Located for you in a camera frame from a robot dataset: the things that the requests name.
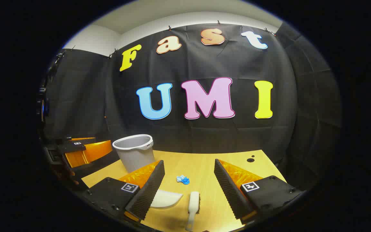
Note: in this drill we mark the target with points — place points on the wooden desktop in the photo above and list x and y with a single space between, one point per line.
198 167

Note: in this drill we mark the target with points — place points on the white ribbed garbage bin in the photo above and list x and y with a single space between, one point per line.
134 158

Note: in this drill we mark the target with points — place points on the white plastic dustpan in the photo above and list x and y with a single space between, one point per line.
167 199

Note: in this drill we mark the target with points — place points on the black backdrop cloth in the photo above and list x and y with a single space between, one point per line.
204 64

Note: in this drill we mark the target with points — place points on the light blue paper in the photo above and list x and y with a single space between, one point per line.
180 178

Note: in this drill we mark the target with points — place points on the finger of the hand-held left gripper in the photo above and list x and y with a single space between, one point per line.
71 147
98 164

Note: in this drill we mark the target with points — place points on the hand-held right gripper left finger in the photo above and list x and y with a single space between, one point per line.
148 193

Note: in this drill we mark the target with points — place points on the small white broom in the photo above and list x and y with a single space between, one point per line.
193 203

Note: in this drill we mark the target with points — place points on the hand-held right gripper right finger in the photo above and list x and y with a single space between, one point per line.
229 190

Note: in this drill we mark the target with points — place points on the dark blue paper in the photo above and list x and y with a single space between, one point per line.
186 181

